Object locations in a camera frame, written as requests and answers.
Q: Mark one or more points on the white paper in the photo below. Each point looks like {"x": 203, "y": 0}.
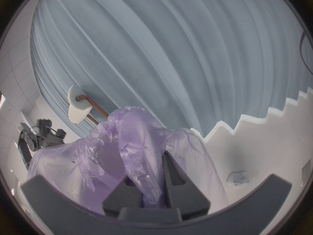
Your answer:
{"x": 238, "y": 179}

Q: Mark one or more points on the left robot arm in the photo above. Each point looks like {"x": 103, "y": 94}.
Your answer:
{"x": 29, "y": 141}

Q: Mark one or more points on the purple plastic bag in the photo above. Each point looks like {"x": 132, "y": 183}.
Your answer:
{"x": 137, "y": 136}

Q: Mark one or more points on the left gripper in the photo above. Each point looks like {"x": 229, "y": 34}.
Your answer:
{"x": 50, "y": 141}

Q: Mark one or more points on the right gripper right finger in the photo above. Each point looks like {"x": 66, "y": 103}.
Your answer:
{"x": 188, "y": 199}

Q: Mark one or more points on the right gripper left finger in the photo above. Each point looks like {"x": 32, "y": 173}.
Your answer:
{"x": 122, "y": 197}

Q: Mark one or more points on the white cushioned wooden chair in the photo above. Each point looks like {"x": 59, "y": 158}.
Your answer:
{"x": 77, "y": 111}

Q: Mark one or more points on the white trash bin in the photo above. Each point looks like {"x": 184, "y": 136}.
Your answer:
{"x": 52, "y": 165}

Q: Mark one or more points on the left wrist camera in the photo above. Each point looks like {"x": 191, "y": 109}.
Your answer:
{"x": 61, "y": 133}

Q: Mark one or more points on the blue-grey curtain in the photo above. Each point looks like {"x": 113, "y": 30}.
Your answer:
{"x": 171, "y": 45}

